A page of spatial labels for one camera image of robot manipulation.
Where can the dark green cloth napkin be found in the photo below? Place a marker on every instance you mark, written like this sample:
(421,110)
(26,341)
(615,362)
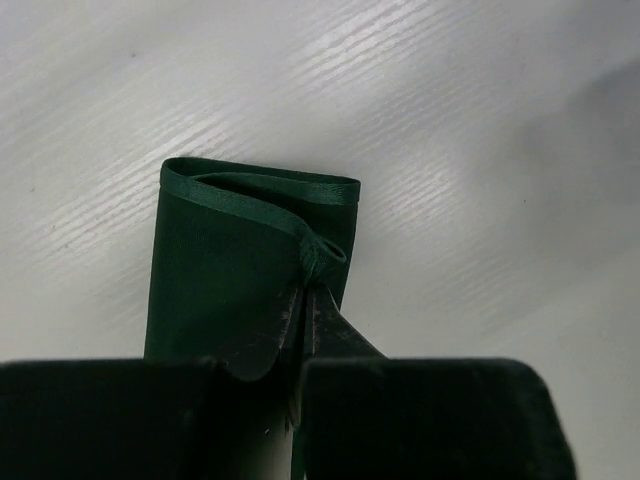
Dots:
(229,238)

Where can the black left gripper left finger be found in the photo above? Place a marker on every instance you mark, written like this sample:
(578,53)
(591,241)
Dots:
(228,416)

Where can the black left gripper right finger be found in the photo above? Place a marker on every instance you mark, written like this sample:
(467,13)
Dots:
(366,416)

